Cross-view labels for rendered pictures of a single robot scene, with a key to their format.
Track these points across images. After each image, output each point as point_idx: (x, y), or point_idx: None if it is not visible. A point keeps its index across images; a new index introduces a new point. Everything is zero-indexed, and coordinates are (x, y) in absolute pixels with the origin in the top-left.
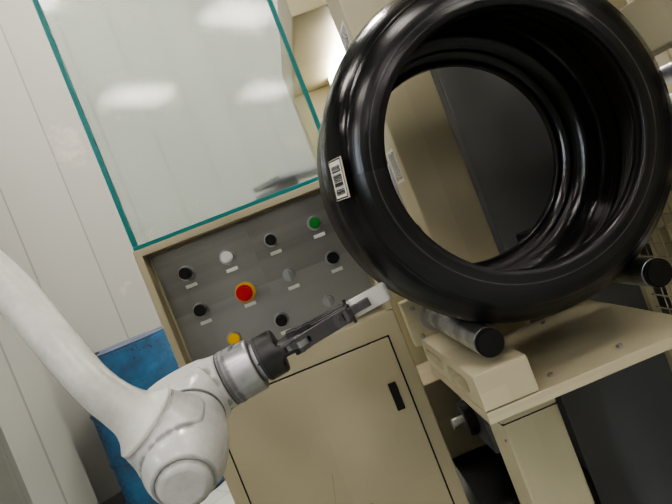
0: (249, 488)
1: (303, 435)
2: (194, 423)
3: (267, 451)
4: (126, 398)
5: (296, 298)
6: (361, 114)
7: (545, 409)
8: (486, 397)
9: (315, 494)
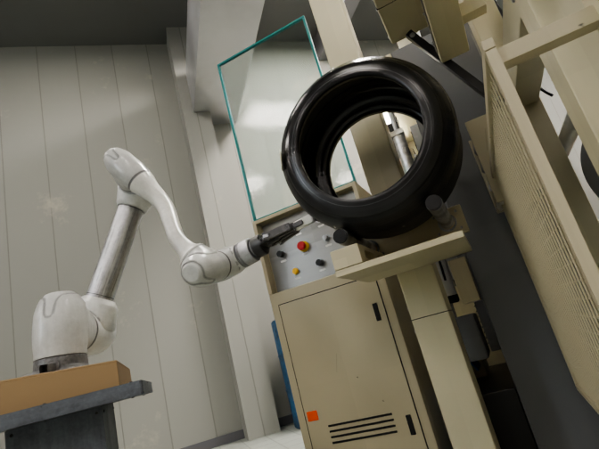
0: (291, 353)
1: (322, 328)
2: (203, 253)
3: (303, 333)
4: (184, 242)
5: (329, 251)
6: (290, 131)
7: (439, 314)
8: (335, 263)
9: (325, 363)
